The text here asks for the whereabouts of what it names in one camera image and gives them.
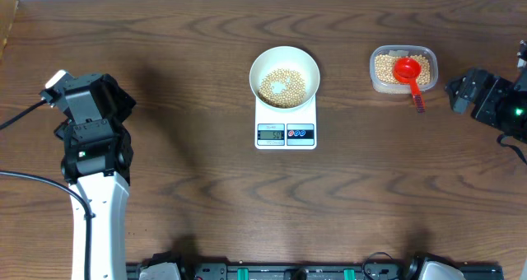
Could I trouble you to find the red measuring scoop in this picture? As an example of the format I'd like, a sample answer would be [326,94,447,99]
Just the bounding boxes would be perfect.
[393,58,425,113]

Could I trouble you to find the cream white bowl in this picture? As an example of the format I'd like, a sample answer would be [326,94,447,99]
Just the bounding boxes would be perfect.
[249,46,321,110]

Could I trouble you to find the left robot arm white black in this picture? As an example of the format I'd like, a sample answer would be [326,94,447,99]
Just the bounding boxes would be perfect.
[42,70,136,279]

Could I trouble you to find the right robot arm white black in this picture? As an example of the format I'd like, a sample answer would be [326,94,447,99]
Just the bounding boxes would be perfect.
[400,40,526,280]

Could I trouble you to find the soybeans in bowl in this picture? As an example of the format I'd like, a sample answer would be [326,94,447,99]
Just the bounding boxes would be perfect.
[258,68,306,109]

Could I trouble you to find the white digital kitchen scale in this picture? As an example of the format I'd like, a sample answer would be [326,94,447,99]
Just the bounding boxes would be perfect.
[254,97,317,150]

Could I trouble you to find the pile of soybeans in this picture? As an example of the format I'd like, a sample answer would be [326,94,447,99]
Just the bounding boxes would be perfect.
[375,54,431,85]

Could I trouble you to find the clear plastic container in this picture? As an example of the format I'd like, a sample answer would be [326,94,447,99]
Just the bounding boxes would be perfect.
[370,44,439,95]

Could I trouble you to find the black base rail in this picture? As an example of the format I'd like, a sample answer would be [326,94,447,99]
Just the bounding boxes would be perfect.
[126,262,504,280]

